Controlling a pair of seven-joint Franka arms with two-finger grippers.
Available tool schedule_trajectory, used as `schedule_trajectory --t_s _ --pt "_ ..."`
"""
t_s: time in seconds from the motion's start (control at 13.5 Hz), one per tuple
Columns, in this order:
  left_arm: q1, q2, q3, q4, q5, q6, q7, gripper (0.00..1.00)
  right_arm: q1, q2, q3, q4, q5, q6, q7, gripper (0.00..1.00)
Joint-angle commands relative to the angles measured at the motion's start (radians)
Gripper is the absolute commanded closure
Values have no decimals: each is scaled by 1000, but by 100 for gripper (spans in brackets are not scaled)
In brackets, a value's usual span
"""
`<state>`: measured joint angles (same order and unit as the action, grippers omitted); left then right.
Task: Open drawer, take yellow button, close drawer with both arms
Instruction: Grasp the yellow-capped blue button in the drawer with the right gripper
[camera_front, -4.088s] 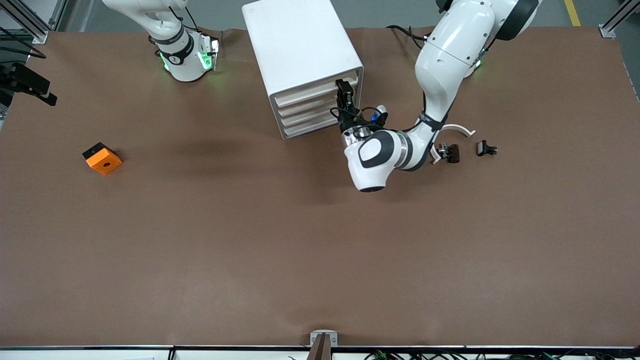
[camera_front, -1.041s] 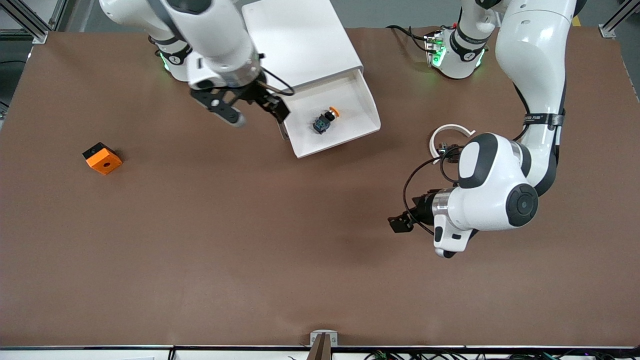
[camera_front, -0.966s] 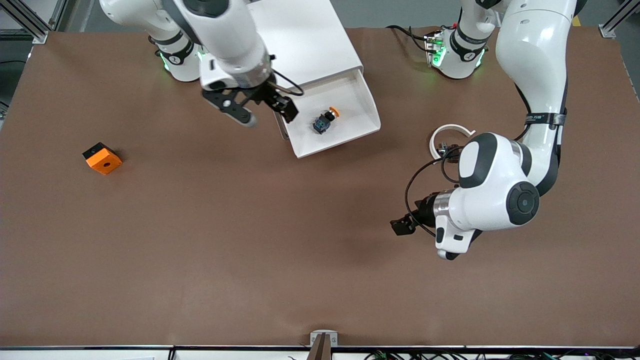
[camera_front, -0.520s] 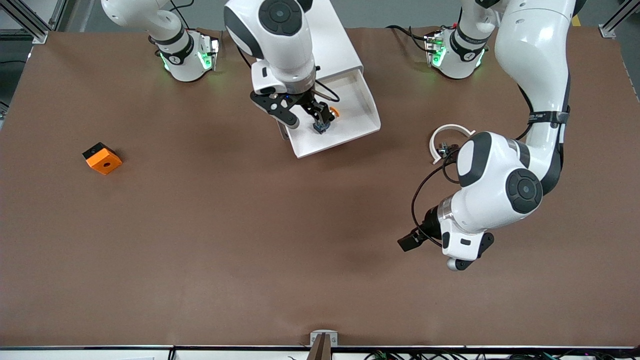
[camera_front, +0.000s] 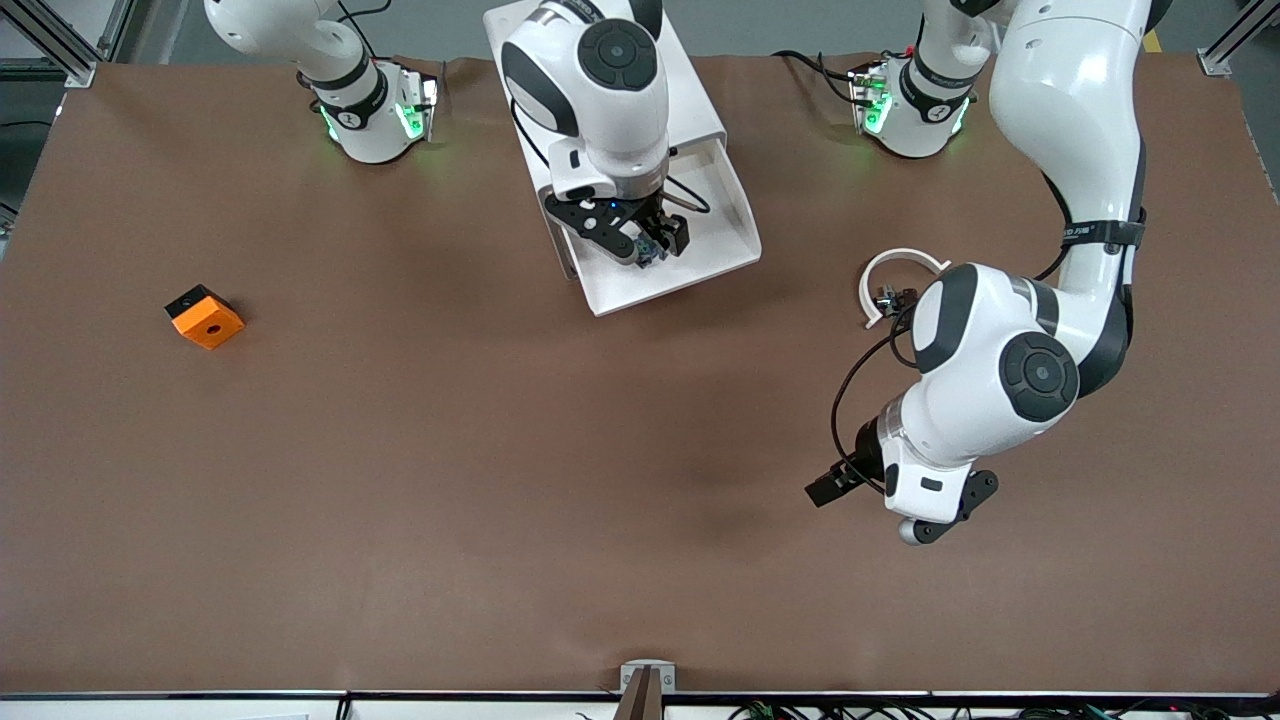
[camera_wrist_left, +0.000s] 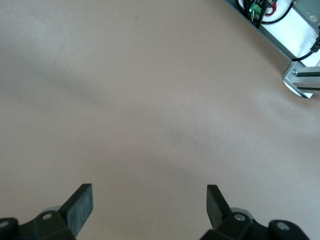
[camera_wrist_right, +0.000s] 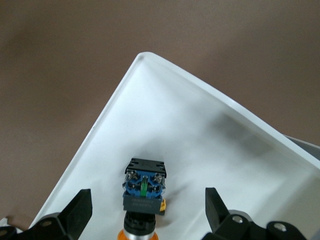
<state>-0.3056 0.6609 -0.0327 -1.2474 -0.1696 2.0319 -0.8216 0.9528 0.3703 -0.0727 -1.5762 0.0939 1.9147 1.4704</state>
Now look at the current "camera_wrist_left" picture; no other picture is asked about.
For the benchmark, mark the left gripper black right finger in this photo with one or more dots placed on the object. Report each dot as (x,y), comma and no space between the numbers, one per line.
(217,212)

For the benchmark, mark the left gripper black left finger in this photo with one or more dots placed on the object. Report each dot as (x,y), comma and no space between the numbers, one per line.
(80,207)

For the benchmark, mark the aluminium camera post bracket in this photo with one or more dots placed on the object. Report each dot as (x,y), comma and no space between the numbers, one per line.
(300,77)

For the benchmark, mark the green terminal connector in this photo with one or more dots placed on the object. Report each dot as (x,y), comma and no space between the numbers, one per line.
(257,7)

